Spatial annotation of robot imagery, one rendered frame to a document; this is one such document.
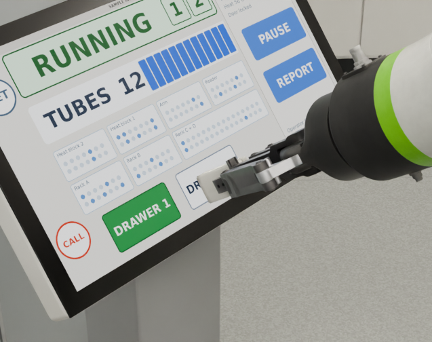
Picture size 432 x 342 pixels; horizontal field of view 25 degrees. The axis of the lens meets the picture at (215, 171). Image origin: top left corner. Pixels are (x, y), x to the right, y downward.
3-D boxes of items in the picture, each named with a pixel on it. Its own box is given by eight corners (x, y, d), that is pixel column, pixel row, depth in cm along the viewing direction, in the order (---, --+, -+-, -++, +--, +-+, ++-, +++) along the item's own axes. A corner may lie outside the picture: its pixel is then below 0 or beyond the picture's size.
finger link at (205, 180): (254, 186, 93) (249, 189, 93) (213, 201, 99) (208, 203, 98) (240, 158, 93) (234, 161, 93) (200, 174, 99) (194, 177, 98)
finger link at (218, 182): (256, 178, 91) (234, 192, 90) (226, 190, 96) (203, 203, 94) (249, 164, 91) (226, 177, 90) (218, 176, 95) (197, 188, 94)
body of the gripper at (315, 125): (379, 67, 82) (308, 98, 89) (312, 104, 77) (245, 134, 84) (418, 147, 82) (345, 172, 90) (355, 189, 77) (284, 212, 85)
